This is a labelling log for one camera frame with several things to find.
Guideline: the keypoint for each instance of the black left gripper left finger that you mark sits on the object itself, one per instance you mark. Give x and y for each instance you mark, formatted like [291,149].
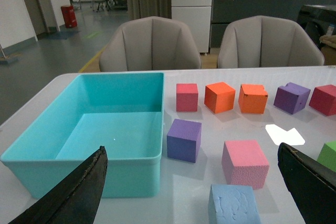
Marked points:
[76,198]

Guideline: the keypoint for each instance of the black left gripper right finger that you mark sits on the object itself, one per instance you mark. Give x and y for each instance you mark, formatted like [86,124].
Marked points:
[311,184]

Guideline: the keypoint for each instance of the light blue foam cube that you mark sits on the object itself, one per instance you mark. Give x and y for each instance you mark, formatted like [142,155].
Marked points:
[232,204]

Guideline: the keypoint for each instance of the green foam cube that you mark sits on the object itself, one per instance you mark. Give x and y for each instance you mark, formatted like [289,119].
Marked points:
[327,156]

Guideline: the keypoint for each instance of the pink foam cube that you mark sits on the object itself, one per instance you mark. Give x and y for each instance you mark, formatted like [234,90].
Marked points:
[244,163]

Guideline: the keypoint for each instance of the dark red foam cube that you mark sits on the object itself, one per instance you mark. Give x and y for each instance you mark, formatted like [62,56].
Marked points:
[323,99]

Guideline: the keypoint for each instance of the notched purple foam cube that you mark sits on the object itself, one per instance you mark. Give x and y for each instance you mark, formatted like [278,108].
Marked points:
[291,98]

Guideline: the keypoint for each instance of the turquoise plastic bin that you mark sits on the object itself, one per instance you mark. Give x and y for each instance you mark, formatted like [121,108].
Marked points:
[121,111]

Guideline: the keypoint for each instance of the chipped orange foam cube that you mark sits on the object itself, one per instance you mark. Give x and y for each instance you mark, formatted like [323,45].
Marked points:
[252,98]

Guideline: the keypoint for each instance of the violet foam cube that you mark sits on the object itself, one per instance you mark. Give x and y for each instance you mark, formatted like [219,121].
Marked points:
[184,140]

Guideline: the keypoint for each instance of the crimson foam cube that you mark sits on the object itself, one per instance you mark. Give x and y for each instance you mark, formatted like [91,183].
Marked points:
[186,97]

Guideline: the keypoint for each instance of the right grey armchair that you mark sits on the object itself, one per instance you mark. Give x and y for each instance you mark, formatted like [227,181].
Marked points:
[263,41]

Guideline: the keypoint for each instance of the grey armchair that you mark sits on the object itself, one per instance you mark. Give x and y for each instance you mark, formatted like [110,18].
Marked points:
[263,41]
[151,43]

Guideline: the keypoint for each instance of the left grey armchair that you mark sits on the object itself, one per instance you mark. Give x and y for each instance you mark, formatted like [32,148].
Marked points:
[151,43]

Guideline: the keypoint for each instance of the dark grey counter cabinet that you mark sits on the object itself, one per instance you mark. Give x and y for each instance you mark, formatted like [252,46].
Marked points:
[225,12]

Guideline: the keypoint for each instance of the white drawer cabinet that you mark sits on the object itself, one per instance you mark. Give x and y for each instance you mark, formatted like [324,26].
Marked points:
[197,15]

